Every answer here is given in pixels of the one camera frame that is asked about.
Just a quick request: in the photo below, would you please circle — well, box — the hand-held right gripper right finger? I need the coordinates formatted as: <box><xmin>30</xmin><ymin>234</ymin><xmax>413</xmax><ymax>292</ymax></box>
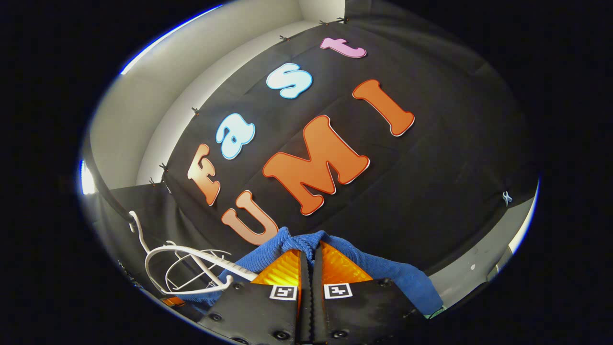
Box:
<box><xmin>311</xmin><ymin>241</ymin><xmax>422</xmax><ymax>345</ymax></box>

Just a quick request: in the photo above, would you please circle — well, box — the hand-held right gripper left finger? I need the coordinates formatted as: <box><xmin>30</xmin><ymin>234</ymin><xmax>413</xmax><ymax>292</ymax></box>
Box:
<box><xmin>196</xmin><ymin>249</ymin><xmax>311</xmax><ymax>345</ymax></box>

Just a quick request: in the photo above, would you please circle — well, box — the blue corduroy jacket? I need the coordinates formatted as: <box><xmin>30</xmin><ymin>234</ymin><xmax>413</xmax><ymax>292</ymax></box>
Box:
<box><xmin>180</xmin><ymin>227</ymin><xmax>443</xmax><ymax>317</ymax></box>

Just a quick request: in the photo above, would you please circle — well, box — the white plastic clothes hanger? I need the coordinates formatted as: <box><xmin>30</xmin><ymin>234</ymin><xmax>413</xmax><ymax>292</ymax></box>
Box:
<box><xmin>128</xmin><ymin>211</ymin><xmax>230</xmax><ymax>290</ymax></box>
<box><xmin>145</xmin><ymin>244</ymin><xmax>259</xmax><ymax>295</ymax></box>

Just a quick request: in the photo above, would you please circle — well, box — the black backdrop cloth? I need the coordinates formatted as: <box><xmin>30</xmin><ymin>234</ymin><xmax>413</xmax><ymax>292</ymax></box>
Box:
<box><xmin>93</xmin><ymin>0</ymin><xmax>539</xmax><ymax>293</ymax></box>

